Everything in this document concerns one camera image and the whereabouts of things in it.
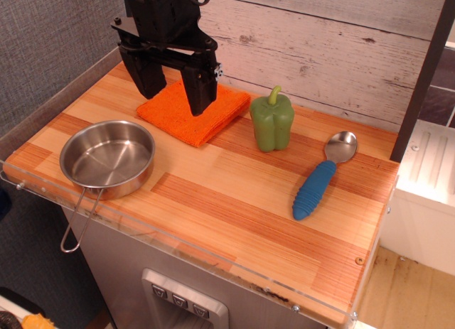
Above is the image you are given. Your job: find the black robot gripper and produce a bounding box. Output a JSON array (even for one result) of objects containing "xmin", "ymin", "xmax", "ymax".
[{"xmin": 112, "ymin": 0, "xmax": 223, "ymax": 117}]

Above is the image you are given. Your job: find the green bell pepper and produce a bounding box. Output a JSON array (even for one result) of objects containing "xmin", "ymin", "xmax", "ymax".
[{"xmin": 250, "ymin": 85, "xmax": 295, "ymax": 152}]

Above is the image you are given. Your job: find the clear acrylic counter guard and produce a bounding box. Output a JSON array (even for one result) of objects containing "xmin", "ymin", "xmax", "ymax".
[{"xmin": 0, "ymin": 158, "xmax": 401, "ymax": 326}]

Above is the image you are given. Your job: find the orange folded cloth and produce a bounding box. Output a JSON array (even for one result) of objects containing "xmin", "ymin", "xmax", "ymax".
[{"xmin": 136, "ymin": 80, "xmax": 251, "ymax": 147}]

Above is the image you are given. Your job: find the stainless steel pan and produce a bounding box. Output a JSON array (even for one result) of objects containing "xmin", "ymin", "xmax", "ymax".
[{"xmin": 59, "ymin": 120, "xmax": 156, "ymax": 254}]

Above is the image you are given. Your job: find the silver cabinet with dispenser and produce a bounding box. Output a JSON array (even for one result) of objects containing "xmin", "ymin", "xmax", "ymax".
[{"xmin": 64, "ymin": 209, "xmax": 322, "ymax": 328}]

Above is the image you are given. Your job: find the white toy sink unit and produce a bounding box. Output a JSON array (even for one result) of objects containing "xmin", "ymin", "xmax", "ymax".
[{"xmin": 380, "ymin": 120, "xmax": 454, "ymax": 274}]

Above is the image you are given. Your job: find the grey wall trim strip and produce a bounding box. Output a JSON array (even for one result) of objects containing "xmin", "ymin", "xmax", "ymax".
[{"xmin": 1, "ymin": 49, "xmax": 122, "ymax": 161}]

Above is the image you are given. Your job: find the blue handled metal spoon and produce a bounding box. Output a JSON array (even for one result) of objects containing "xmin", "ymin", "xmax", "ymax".
[{"xmin": 292, "ymin": 131, "xmax": 358, "ymax": 220}]

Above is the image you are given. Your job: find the dark right frame post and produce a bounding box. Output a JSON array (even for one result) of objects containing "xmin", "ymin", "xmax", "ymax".
[{"xmin": 390, "ymin": 0, "xmax": 454, "ymax": 163}]

